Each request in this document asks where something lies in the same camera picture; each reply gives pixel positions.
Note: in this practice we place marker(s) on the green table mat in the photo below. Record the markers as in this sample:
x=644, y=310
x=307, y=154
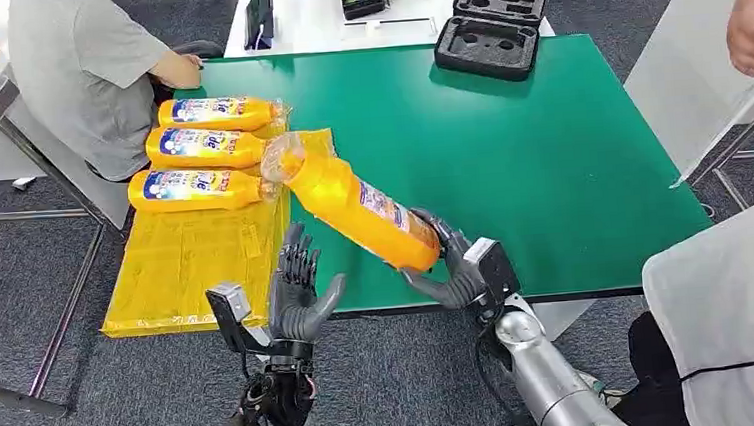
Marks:
x=546, y=160

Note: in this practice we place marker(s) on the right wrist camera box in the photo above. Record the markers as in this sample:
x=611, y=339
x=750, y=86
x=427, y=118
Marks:
x=494, y=270

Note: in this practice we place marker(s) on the person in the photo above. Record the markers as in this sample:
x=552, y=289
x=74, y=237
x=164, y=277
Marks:
x=75, y=73
x=723, y=320

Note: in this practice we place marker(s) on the small white knob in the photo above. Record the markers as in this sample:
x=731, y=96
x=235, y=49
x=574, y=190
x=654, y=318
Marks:
x=372, y=27

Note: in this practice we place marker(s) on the black foam case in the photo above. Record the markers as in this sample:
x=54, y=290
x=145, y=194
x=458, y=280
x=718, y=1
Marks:
x=492, y=51

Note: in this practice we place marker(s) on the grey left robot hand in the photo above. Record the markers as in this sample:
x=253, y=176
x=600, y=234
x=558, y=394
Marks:
x=294, y=310

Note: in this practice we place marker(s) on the white table with metal legs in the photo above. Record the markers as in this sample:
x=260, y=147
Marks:
x=687, y=83

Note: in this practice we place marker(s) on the white desk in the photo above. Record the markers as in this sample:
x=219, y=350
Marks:
x=310, y=17

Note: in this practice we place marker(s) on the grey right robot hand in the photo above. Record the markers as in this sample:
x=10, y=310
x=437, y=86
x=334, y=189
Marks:
x=459, y=289

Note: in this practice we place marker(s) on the orange drink bottle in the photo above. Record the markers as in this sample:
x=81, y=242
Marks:
x=189, y=188
x=210, y=113
x=343, y=207
x=200, y=147

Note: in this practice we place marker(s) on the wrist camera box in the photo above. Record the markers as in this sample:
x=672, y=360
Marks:
x=494, y=270
x=228, y=311

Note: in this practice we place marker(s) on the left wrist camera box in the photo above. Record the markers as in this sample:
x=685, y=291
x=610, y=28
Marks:
x=228, y=311

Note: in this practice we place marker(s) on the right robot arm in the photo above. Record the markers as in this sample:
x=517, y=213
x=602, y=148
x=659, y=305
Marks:
x=554, y=378

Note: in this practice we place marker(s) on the white paper scrap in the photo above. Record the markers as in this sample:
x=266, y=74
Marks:
x=24, y=184

